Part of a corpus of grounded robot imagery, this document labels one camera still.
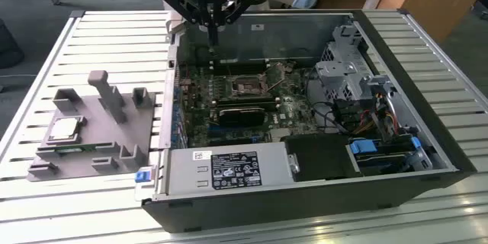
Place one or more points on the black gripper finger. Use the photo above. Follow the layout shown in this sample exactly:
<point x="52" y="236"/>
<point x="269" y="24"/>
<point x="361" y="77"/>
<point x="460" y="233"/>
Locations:
<point x="182" y="7"/>
<point x="237" y="9"/>

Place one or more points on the silver drive cage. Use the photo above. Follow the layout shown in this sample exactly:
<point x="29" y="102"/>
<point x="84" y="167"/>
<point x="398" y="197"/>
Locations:
<point x="338" y="69"/>

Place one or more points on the CPU socket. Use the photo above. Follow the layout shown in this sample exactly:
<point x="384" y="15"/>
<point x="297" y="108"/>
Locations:
<point x="244" y="87"/>

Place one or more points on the green motherboard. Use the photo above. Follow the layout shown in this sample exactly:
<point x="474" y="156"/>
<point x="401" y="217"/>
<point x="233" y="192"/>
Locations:
<point x="297" y="112"/>

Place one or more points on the silver chipset heatsink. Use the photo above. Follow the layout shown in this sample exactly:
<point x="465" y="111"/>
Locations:
<point x="280" y="135"/>

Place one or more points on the silver CPU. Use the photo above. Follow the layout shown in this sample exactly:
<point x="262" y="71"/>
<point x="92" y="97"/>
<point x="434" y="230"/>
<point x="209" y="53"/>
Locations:
<point x="65" y="128"/>

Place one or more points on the blue disk carrier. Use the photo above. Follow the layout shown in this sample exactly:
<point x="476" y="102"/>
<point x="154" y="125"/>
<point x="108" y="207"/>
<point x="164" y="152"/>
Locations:
<point x="361" y="147"/>

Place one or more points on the blue plastic tab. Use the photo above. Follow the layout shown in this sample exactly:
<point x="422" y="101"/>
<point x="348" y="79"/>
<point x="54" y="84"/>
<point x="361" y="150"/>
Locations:
<point x="414" y="144"/>

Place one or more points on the grey parts rack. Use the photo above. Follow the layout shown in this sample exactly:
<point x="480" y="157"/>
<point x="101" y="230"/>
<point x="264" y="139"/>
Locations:
<point x="94" y="141"/>

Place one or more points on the black plastic shroud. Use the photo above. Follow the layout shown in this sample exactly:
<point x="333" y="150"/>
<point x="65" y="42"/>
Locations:
<point x="320" y="158"/>

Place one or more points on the green RAM stick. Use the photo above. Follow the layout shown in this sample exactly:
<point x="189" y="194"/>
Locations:
<point x="89" y="146"/>

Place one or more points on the blue case latch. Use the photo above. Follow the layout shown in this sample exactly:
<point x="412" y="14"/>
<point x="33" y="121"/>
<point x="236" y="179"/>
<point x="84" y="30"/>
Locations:
<point x="142" y="176"/>

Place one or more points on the black graphics card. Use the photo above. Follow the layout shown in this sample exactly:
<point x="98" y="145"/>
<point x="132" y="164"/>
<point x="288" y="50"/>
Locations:
<point x="240" y="116"/>

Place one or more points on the grey power supply unit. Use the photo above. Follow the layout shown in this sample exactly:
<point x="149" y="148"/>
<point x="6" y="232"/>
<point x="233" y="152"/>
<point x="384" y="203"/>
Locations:
<point x="182" y="169"/>

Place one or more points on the black PC case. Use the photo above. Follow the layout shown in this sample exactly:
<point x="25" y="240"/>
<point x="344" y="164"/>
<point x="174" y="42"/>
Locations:
<point x="266" y="212"/>

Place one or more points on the black RAM slot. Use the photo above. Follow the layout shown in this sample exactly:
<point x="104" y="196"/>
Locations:
<point x="244" y="106"/>
<point x="244" y="101"/>
<point x="244" y="63"/>
<point x="240" y="70"/>

